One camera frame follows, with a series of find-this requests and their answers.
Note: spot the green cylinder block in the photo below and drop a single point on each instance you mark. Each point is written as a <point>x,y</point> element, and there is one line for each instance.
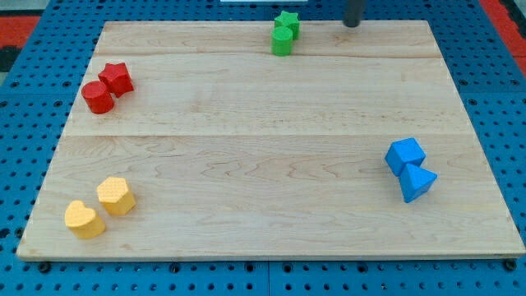
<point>281,41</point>

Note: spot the blue triangle block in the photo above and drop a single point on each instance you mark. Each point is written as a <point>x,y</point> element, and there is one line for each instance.
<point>415,181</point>

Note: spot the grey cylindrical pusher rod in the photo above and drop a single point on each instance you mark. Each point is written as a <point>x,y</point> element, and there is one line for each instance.
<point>353,12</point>

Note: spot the yellow hexagon block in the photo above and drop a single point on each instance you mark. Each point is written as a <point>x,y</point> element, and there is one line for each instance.
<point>116,196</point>

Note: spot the red cylinder block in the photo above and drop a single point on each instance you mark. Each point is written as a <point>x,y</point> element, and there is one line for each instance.
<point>97,97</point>

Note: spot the blue cube block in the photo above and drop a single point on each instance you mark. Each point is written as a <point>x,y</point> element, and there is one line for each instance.
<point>403,152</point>

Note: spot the wooden board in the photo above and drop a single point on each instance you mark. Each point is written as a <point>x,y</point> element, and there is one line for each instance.
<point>235,154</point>

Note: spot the red star block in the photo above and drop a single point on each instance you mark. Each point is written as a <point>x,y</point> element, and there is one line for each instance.
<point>117,78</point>

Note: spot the yellow heart block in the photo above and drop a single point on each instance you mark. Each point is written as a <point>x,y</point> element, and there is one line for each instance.
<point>83,221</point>

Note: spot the green star block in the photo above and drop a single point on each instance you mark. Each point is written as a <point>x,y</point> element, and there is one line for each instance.
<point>289,20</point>

